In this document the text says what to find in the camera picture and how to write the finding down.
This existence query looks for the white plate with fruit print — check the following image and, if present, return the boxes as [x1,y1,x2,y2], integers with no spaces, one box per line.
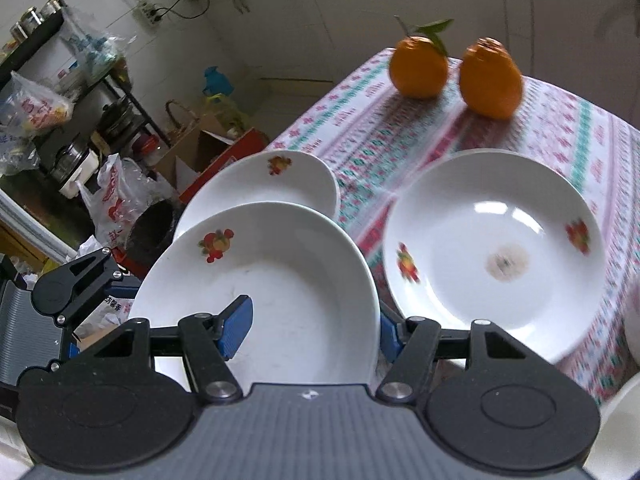
[174,150,341,238]

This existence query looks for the white ceramic bowl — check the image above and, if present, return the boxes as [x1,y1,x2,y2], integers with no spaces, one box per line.
[585,374,640,479]

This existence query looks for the white kitchen base cabinets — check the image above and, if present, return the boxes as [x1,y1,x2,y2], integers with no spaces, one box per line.
[208,0,639,122]

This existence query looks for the white red plastic bag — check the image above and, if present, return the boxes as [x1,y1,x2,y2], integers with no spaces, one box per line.
[75,154,177,248]

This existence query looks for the brown open cardboard box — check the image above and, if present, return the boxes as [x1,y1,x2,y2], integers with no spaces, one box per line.
[154,114,234,193]

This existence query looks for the red cardboard box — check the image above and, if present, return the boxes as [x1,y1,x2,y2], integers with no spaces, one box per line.
[179,128,268,205]

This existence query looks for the patterned red green tablecloth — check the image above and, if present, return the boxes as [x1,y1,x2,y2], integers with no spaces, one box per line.
[272,50,639,403]

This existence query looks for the black metal storage shelf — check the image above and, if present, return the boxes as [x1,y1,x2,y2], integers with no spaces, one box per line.
[1,6,170,186]

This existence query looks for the blue plastic kettle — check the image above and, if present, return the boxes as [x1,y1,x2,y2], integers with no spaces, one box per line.
[203,66,234,96]

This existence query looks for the orange with green leaf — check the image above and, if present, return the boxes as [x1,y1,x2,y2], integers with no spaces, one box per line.
[388,15,454,100]

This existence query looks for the bumpy orange without leaf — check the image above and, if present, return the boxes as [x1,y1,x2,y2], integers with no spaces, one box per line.
[458,37,524,120]

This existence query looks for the white power strip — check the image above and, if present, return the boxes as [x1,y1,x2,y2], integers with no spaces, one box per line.
[137,1,162,27]

